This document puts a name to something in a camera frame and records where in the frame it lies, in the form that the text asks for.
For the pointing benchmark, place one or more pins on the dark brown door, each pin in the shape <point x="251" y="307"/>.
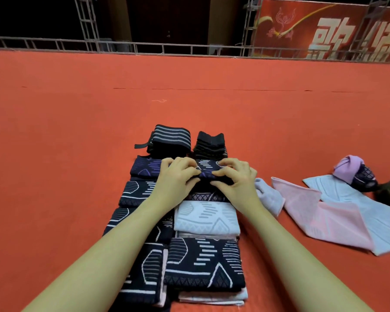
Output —
<point x="169" y="22"/>

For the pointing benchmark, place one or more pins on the single purple black sock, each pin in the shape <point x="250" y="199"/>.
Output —
<point x="348" y="167"/>

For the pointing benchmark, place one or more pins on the person's right hand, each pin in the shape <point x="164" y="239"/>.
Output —
<point x="240" y="188"/>

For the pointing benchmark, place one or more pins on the single navy blue-lined sock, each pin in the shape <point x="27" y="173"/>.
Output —
<point x="144" y="167"/>

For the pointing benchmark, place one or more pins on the person's left forearm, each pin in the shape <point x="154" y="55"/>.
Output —
<point x="88" y="269"/>

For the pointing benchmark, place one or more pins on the single navy striped sock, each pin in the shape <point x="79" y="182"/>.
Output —
<point x="207" y="167"/>

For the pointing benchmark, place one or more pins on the single black white-patterned sock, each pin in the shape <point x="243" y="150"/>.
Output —
<point x="205" y="263"/>
<point x="136" y="191"/>
<point x="164" y="227"/>

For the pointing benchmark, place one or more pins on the person's right forearm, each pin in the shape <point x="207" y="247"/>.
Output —
<point x="309" y="269"/>

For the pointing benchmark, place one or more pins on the single black white-lined sock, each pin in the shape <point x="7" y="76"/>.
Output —
<point x="143" y="276"/>

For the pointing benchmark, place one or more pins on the single black grey-striped sock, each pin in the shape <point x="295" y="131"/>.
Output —
<point x="205" y="186"/>

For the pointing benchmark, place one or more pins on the grey metal truss tower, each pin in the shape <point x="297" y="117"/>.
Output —
<point x="88" y="22"/>
<point x="370" y="29"/>
<point x="250" y="26"/>

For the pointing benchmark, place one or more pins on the red banner with white print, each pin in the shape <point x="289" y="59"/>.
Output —
<point x="286" y="32"/>

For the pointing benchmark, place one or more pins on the single black purple-lined sock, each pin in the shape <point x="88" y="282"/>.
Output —
<point x="208" y="197"/>

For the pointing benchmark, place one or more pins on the person's left hand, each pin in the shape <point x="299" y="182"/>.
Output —
<point x="172" y="185"/>

